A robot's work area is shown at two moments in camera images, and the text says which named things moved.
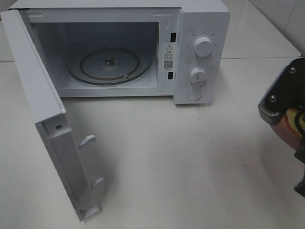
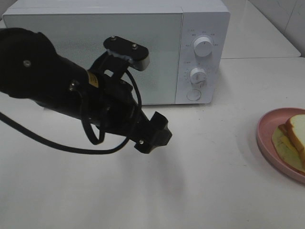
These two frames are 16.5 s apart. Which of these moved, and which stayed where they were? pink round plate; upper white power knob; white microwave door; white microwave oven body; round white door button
Moved: pink round plate; white microwave door
Stayed: white microwave oven body; round white door button; upper white power knob
